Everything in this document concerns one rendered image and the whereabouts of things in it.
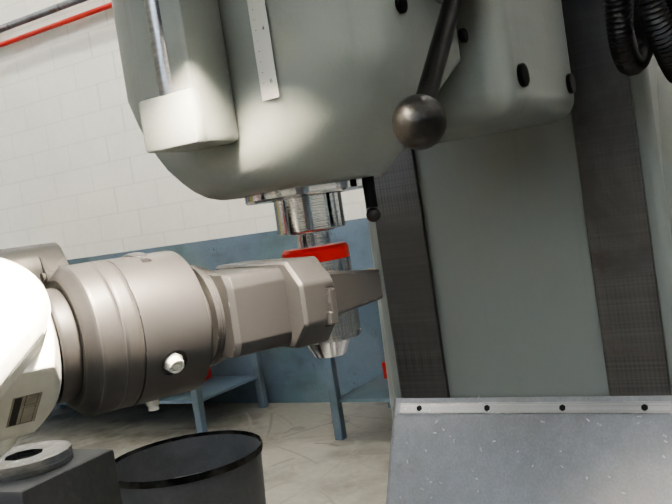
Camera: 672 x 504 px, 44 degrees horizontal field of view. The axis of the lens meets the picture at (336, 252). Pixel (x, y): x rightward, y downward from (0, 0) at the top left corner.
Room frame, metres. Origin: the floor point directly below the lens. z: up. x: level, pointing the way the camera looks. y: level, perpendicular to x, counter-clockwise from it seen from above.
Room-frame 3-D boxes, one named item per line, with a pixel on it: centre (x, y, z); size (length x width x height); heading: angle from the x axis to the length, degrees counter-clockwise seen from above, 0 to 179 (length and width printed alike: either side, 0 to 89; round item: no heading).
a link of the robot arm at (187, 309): (0.53, 0.09, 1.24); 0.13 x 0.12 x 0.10; 36
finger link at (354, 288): (0.56, 0.00, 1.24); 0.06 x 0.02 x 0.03; 126
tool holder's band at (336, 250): (0.58, 0.01, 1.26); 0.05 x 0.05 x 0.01
